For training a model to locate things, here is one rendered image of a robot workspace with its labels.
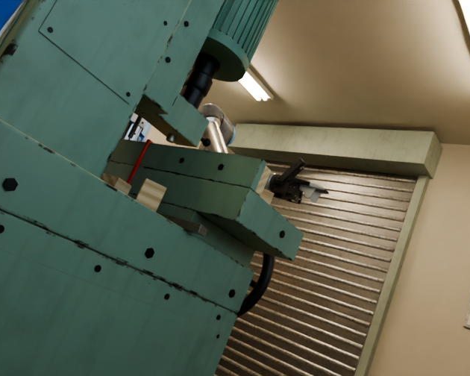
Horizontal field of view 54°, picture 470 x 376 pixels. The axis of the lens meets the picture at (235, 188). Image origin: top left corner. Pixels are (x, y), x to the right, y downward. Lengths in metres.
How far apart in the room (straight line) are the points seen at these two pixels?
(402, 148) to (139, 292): 3.52
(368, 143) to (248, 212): 3.52
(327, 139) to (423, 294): 1.63
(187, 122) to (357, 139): 3.40
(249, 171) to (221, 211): 0.08
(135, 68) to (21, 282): 0.39
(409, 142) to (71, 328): 3.66
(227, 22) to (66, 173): 0.56
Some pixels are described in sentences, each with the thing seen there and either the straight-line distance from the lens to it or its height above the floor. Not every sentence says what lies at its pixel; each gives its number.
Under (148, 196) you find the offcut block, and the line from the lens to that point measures 0.74.
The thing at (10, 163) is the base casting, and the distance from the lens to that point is 0.59.
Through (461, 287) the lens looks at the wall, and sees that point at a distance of 3.82.
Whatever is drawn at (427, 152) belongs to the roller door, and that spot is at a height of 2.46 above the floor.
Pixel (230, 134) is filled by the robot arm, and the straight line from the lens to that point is 2.01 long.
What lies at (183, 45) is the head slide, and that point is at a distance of 0.94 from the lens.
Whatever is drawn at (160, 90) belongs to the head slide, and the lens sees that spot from 0.89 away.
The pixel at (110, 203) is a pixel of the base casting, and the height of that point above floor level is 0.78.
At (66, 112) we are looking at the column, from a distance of 0.74.
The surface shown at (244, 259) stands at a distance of 0.94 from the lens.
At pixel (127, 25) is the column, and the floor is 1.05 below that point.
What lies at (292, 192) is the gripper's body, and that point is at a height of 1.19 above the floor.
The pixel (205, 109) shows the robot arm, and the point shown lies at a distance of 1.89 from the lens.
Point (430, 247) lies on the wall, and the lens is 3.96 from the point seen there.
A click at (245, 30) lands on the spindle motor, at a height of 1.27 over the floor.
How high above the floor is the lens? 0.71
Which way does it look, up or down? 14 degrees up
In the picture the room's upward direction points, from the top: 23 degrees clockwise
